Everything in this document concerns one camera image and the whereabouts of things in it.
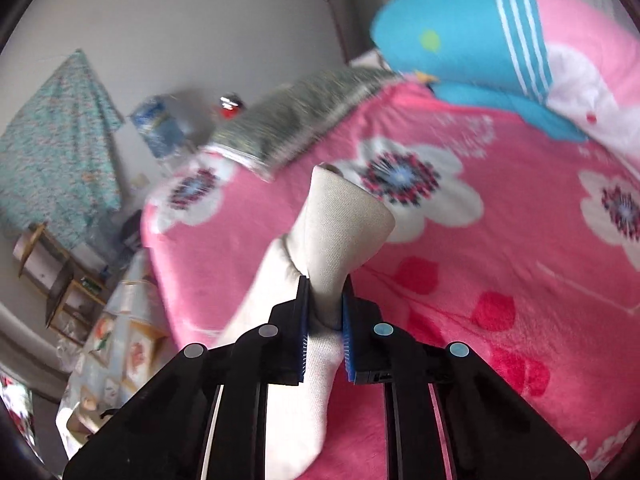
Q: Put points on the red cup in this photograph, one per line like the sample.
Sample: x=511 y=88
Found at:
x=230 y=105

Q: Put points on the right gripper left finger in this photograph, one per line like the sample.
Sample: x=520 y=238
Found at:
x=203 y=415

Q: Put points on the teal floral wall cloth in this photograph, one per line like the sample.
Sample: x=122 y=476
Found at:
x=58 y=156

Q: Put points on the beige zip jacket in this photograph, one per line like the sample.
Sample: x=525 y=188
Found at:
x=339 y=228

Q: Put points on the blue water bottle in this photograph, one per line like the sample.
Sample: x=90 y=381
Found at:
x=158 y=128

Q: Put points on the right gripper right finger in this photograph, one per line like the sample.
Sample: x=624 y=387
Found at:
x=448 y=414

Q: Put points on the pink cylinder bin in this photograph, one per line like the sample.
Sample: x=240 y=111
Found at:
x=39 y=263

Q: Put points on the blue striped pillow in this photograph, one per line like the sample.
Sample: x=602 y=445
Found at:
x=486 y=53

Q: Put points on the fruit pattern bed sheet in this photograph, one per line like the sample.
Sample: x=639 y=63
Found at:
x=130 y=342

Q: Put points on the grey lace pillow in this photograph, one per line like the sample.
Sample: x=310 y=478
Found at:
x=272 y=132

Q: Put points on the pink floral blanket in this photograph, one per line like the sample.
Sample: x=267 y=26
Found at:
x=525 y=247

